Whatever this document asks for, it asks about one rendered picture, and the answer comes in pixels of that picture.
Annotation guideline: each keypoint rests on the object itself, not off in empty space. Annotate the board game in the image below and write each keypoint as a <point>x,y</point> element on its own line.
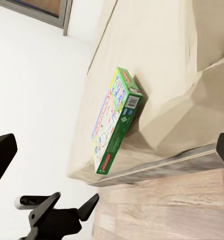
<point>119,107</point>

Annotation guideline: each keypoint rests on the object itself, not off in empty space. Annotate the fixed window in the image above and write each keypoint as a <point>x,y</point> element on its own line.
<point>54,12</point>

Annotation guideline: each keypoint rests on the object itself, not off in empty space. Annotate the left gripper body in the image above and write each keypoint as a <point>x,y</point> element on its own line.
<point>69,223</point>

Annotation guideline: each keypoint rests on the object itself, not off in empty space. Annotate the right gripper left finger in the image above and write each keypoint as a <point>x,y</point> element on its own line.
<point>8,150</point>

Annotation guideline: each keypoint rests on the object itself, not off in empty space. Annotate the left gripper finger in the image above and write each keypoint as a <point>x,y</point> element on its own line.
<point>84,211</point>
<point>40,213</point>

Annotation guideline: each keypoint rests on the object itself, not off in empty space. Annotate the bed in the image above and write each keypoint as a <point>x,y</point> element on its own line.
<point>174,52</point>

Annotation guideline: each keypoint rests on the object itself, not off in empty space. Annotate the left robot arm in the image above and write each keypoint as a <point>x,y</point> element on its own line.
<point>53,224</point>

